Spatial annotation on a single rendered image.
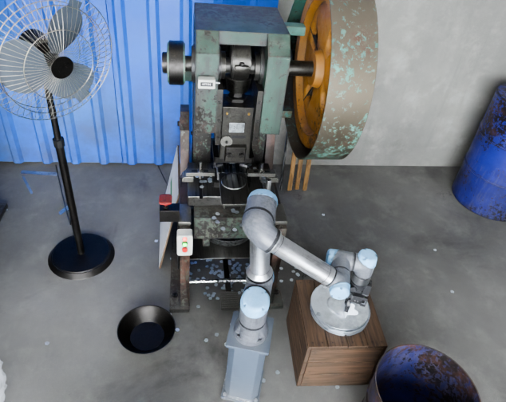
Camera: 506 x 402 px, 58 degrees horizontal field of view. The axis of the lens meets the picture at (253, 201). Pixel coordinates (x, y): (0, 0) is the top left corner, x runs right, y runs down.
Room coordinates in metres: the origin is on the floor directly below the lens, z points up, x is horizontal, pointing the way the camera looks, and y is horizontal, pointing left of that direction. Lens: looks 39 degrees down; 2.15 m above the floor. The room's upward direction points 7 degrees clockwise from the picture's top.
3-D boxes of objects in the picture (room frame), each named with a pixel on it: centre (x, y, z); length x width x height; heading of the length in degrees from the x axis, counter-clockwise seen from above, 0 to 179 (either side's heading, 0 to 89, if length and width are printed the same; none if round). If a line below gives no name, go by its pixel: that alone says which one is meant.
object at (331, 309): (1.46, -0.48, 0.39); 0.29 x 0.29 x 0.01
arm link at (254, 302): (1.21, -0.06, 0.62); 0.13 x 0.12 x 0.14; 175
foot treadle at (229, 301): (1.81, 0.11, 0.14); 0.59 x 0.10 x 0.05; 11
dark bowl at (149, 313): (1.41, 0.48, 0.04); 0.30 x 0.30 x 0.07
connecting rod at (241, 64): (1.95, 0.13, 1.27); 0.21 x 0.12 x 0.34; 11
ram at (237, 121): (1.91, 0.12, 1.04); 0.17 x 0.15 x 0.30; 11
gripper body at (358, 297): (1.29, -0.48, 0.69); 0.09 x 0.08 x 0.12; 80
